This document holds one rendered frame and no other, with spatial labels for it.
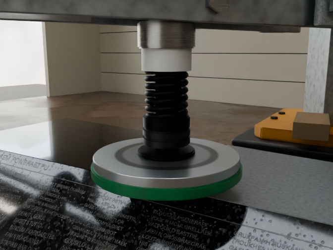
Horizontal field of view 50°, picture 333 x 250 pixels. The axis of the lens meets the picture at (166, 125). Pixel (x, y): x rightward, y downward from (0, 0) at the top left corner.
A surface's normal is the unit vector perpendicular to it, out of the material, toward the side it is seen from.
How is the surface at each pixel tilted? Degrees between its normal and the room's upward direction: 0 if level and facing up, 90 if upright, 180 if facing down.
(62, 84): 90
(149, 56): 90
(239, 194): 0
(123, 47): 90
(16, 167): 45
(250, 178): 0
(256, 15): 90
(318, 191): 0
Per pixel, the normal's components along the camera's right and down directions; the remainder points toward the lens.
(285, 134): -0.51, 0.18
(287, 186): 0.00, -0.98
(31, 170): -0.36, -0.58
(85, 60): 0.79, 0.12
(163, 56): -0.09, 0.20
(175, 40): 0.30, 0.19
